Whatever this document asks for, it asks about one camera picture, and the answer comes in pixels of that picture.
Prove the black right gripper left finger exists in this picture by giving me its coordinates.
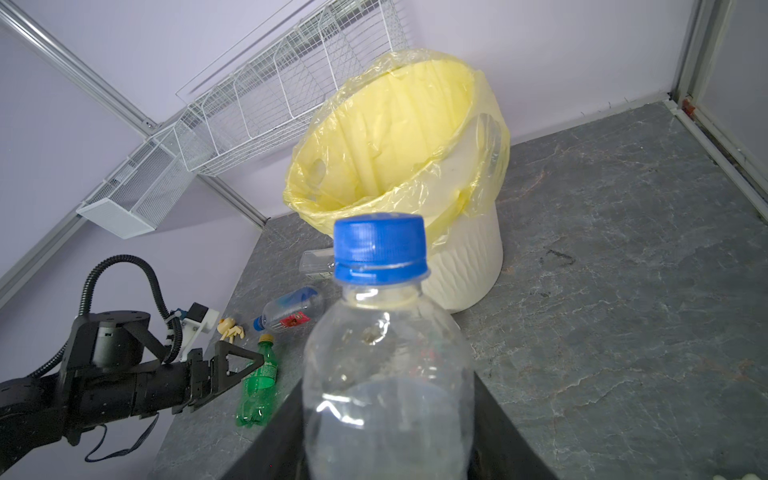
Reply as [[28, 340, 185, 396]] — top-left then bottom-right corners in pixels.
[[222, 381, 308, 480]]

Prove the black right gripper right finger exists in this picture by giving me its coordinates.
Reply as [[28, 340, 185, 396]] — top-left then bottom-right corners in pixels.
[[467, 374, 558, 480]]

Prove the small beige object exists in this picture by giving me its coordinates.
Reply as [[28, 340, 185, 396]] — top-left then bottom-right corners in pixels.
[[216, 318, 245, 344]]

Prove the white mesh box basket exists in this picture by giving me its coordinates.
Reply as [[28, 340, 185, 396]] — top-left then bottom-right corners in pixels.
[[77, 133, 194, 239]]

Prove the white wire shelf basket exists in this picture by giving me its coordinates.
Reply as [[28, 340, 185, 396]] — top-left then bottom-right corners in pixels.
[[167, 0, 408, 177]]

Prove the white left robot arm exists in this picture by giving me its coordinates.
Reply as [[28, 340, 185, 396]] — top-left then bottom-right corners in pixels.
[[1, 255, 264, 471]]

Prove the yellow bin liner bag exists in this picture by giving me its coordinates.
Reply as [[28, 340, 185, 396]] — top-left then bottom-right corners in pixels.
[[283, 49, 510, 249]]

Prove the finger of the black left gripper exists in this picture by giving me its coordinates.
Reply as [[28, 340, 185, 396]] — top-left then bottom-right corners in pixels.
[[203, 341, 265, 403]]

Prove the clear bottle blue cap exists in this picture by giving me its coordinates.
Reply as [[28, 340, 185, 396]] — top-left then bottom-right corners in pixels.
[[302, 213, 475, 479]]

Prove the white ribbed trash bin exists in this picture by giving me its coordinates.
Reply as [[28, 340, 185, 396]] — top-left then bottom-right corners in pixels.
[[423, 206, 503, 313]]

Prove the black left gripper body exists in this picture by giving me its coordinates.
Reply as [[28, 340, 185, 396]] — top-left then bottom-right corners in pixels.
[[57, 310, 207, 445]]

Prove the small bottle blue red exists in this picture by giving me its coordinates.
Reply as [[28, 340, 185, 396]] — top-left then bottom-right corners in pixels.
[[253, 286, 325, 332]]

